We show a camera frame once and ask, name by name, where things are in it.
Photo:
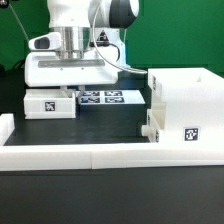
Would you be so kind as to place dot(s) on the white U-shaped fence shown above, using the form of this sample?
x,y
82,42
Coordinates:
x,y
103,156

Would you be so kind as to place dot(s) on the white drawer box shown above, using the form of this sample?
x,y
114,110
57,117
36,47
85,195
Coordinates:
x,y
155,121
48,104

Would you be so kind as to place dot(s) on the white marker tag sheet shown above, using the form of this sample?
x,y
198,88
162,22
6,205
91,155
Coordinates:
x,y
110,97

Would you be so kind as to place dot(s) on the white front drawer box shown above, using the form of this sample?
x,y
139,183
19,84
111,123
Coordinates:
x,y
155,121

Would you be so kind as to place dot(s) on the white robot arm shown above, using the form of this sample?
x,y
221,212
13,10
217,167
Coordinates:
x,y
70,55

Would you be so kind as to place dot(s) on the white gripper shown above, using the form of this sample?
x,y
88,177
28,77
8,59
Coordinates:
x,y
46,69

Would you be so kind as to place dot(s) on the white drawer cabinet frame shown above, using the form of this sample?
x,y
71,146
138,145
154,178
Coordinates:
x,y
194,99

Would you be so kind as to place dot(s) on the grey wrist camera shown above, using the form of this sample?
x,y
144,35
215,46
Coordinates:
x,y
48,42

